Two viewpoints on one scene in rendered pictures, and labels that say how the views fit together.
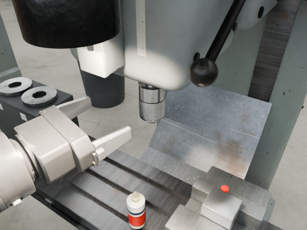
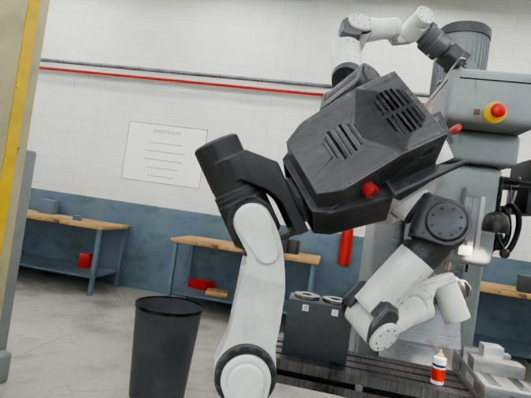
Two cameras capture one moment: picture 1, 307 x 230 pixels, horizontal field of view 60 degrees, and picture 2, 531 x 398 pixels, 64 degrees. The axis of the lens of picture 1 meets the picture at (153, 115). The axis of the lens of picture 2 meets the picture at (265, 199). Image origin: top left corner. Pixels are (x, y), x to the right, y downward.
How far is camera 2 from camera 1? 1.34 m
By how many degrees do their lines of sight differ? 44
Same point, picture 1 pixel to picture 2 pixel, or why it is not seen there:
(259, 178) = not seen: hidden behind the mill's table
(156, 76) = (482, 257)
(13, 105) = (325, 304)
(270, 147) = not seen: hidden behind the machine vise
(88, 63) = (464, 250)
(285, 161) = not seen: outside the picture
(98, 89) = (163, 374)
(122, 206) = (418, 378)
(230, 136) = (439, 342)
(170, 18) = (490, 236)
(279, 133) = (468, 337)
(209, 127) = (422, 337)
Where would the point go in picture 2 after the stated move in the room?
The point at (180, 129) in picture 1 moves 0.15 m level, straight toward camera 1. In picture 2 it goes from (400, 343) to (423, 358)
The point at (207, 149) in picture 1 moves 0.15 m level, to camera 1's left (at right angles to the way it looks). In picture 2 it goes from (427, 354) to (397, 355)
